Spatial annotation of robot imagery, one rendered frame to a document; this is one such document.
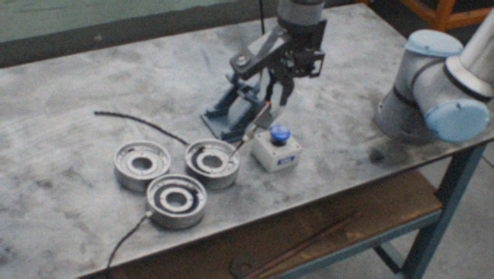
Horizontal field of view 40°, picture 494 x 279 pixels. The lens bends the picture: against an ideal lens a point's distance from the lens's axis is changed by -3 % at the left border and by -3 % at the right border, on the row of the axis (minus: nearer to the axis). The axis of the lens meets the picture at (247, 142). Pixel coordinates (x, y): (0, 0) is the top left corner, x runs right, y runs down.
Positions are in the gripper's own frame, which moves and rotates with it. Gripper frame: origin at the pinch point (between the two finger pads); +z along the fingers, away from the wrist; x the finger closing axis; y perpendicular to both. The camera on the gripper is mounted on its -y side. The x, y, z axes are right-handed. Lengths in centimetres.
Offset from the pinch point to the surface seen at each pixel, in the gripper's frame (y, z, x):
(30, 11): -7, 70, 161
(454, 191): 56, 33, -8
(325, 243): 19.0, 38.2, -6.8
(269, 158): 0.4, 9.7, -3.0
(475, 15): 186, 66, 104
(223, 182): -10.4, 10.7, -5.1
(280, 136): 3.0, 5.9, -1.7
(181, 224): -22.0, 11.1, -11.8
